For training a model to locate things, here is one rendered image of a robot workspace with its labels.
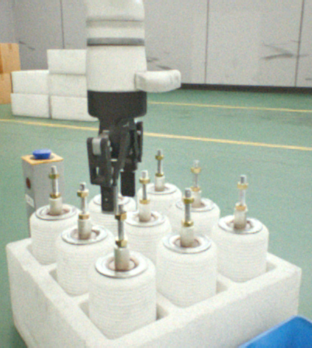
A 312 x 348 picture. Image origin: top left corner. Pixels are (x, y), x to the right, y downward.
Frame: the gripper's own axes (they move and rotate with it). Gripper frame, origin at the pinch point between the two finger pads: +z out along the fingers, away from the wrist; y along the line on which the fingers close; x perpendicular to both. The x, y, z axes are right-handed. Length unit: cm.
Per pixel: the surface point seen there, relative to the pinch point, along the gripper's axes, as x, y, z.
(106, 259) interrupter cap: -2.3, -0.2, 10.0
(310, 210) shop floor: 33, -98, 35
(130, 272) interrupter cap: 2.1, 2.1, 10.0
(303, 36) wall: 40, -522, -34
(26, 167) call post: -31.7, -25.9, 5.6
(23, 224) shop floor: -57, -58, 35
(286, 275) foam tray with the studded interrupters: 22.9, -17.1, 17.6
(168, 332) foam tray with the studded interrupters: 7.6, 2.8, 17.6
